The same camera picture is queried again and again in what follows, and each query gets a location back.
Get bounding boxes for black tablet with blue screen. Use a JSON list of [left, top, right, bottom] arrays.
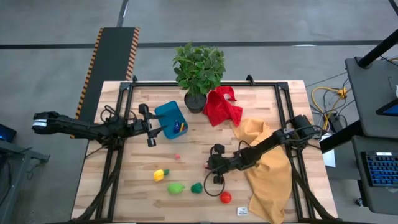
[[375, 98, 398, 118]]

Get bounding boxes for black desk support bar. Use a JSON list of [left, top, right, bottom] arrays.
[[319, 121, 364, 154]]

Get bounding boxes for black metal table frame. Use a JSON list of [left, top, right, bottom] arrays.
[[71, 74, 340, 224]]

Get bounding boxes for green plant in black pot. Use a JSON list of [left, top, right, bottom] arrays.
[[172, 42, 226, 114]]

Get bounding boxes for red cloth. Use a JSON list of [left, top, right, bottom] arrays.
[[202, 85, 244, 128]]

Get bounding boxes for black mat with hazard stripes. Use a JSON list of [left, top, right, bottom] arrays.
[[73, 27, 140, 128]]

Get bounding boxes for yellow cloth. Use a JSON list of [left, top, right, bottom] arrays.
[[229, 118, 293, 224]]

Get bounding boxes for gray desk top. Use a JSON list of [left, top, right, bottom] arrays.
[[345, 57, 398, 139]]

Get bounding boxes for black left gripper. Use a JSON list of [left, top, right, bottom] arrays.
[[132, 103, 169, 147]]

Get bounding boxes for dark device with blue light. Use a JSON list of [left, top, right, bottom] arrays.
[[0, 123, 17, 143]]

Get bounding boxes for black power strip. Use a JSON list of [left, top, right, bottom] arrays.
[[328, 113, 343, 133]]

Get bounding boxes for light green toy pear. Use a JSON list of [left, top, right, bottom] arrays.
[[167, 182, 185, 195]]

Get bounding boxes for backlit computer keyboard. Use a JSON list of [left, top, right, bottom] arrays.
[[365, 151, 398, 187]]

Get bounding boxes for gray metal cart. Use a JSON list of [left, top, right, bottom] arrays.
[[0, 139, 50, 224]]

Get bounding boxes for dark gray keyboard desk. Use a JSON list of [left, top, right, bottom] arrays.
[[351, 135, 398, 215]]

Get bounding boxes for white paper sheet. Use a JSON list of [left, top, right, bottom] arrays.
[[320, 133, 336, 168]]

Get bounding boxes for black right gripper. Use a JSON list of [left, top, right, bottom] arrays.
[[205, 144, 239, 184]]

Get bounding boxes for red toy tomato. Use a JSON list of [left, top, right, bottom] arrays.
[[219, 191, 233, 205]]

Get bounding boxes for black pole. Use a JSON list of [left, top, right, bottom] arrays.
[[356, 29, 398, 69]]

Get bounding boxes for yellow cable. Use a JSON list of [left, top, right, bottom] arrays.
[[312, 86, 349, 130]]

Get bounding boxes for teal plastic tupperware container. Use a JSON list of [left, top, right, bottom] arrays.
[[154, 100, 189, 140]]

